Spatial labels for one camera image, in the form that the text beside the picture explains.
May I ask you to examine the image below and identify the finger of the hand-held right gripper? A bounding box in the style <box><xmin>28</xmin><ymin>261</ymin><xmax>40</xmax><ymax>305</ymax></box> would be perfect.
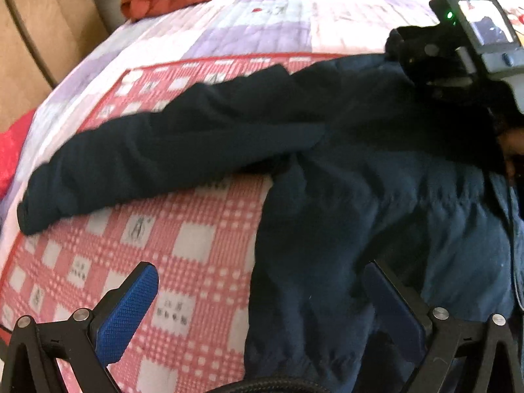
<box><xmin>385</xmin><ymin>24</ymin><xmax>486</xmax><ymax>101</ymax></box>

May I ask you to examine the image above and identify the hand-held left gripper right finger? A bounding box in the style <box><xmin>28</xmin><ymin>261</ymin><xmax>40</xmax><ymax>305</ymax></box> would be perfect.
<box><xmin>361</xmin><ymin>260</ymin><xmax>524</xmax><ymax>393</ymax></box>

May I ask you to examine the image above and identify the black braided cable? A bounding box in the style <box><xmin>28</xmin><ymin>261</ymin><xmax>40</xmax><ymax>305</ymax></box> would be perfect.
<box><xmin>213</xmin><ymin>378</ymin><xmax>334</xmax><ymax>393</ymax></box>

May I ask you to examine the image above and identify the navy blue puffer jacket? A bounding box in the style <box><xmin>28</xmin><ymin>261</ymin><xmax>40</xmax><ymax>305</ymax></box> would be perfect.
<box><xmin>17</xmin><ymin>51</ymin><xmax>524</xmax><ymax>393</ymax></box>

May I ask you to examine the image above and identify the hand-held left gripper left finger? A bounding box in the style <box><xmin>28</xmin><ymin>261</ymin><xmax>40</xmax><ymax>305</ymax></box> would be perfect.
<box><xmin>0</xmin><ymin>261</ymin><xmax>159</xmax><ymax>393</ymax></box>

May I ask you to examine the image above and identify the patchwork bed quilt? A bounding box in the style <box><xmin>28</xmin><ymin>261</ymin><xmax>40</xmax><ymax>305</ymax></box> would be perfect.
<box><xmin>0</xmin><ymin>0</ymin><xmax>524</xmax><ymax>393</ymax></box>

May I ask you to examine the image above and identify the bright red cloth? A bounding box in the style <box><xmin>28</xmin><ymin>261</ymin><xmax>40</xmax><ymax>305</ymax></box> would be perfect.
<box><xmin>0</xmin><ymin>108</ymin><xmax>37</xmax><ymax>199</ymax></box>

